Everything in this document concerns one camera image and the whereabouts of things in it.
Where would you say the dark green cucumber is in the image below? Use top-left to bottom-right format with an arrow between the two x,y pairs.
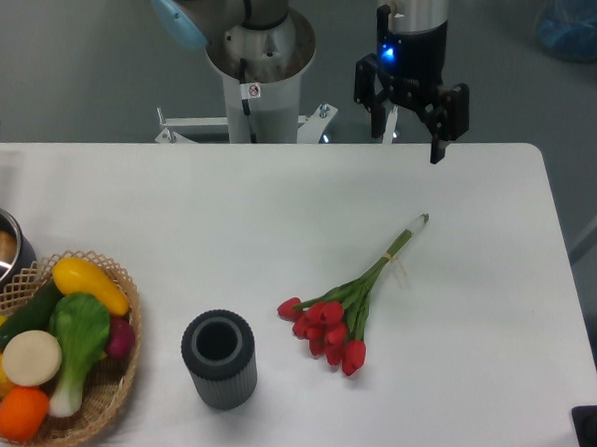
0,281 -> 63,350

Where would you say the purple radish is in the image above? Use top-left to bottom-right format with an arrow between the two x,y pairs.
104,317 -> 135,359

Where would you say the orange fruit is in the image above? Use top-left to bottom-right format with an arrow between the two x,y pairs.
0,386 -> 49,443

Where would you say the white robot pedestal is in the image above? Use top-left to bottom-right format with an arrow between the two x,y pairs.
154,65 -> 402,157

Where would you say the beige round bread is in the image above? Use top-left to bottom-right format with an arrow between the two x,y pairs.
2,330 -> 62,387

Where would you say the yellow squash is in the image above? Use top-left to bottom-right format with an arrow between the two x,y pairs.
52,256 -> 130,316

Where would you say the blue plastic bag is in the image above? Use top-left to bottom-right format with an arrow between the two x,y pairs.
534,0 -> 597,63

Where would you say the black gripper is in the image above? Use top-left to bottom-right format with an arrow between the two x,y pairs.
353,0 -> 470,165

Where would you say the green bok choy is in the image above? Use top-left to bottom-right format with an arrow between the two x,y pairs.
48,292 -> 110,418

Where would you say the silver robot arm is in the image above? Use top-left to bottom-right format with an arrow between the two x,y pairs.
151,0 -> 470,163

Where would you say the grey ribbed vase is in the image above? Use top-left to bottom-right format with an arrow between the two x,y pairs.
181,309 -> 258,411

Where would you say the black clamp at table edge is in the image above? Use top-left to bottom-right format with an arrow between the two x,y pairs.
571,405 -> 597,447

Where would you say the red tulip bouquet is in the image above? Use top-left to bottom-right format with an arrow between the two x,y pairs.
277,213 -> 430,376

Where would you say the woven wicker basket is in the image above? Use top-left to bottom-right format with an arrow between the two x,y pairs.
0,250 -> 143,447

